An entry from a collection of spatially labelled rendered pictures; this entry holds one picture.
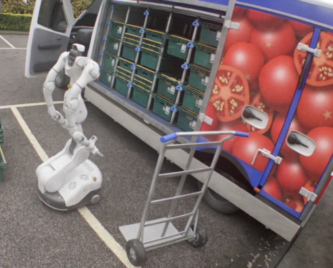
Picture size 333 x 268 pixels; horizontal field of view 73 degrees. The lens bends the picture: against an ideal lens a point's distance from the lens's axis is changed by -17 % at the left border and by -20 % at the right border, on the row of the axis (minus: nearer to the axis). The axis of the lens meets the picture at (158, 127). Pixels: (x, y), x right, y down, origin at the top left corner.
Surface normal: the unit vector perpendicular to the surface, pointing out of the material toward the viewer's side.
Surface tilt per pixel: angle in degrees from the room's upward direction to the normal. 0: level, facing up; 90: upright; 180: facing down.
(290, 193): 90
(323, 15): 90
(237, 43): 90
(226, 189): 90
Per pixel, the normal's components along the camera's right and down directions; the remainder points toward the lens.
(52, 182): 0.69, 0.42
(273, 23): -0.71, 0.11
